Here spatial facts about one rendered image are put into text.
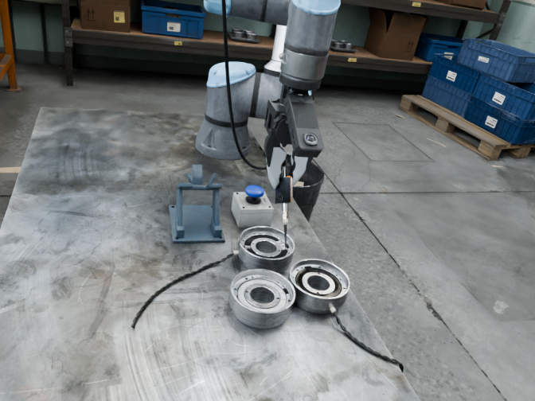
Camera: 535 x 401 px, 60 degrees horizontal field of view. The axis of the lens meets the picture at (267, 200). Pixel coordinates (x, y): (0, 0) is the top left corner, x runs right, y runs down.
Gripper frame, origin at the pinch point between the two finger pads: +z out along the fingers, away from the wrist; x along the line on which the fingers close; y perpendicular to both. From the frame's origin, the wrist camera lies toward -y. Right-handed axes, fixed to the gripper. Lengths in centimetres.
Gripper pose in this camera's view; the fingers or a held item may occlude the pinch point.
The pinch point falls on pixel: (283, 184)
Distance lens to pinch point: 86.8
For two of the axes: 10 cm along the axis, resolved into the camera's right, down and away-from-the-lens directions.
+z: -1.6, 8.5, 5.0
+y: -2.3, -5.2, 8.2
